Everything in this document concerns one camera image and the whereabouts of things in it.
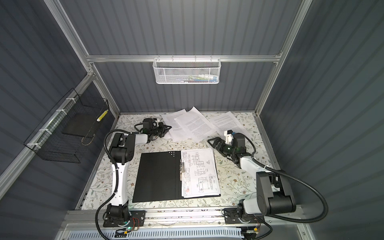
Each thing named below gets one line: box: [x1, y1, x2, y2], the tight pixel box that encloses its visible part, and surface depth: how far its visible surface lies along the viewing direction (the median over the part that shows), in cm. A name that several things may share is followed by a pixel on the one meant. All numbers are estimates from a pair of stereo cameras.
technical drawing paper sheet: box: [181, 148, 221, 198], surface depth 90 cm
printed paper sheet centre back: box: [174, 106, 216, 143], surface depth 114 cm
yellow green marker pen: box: [96, 109, 109, 122], surface depth 84 cm
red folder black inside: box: [132, 150, 221, 203], surface depth 88 cm
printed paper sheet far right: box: [209, 111, 252, 139], surface depth 118 cm
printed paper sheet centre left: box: [161, 109, 187, 142], surface depth 114 cm
